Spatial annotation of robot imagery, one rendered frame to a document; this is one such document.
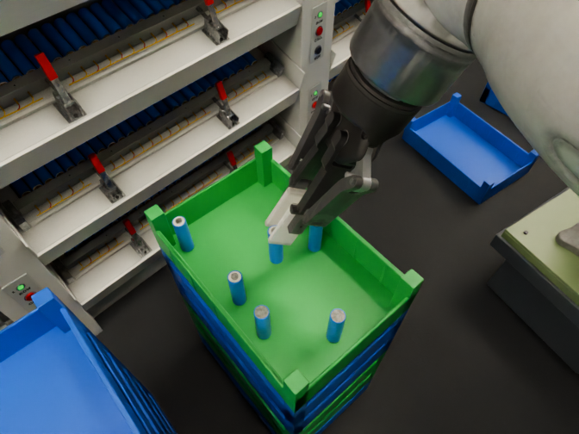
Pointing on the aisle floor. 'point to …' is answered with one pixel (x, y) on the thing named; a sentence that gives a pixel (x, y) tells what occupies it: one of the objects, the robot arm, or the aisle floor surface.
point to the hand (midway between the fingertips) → (289, 217)
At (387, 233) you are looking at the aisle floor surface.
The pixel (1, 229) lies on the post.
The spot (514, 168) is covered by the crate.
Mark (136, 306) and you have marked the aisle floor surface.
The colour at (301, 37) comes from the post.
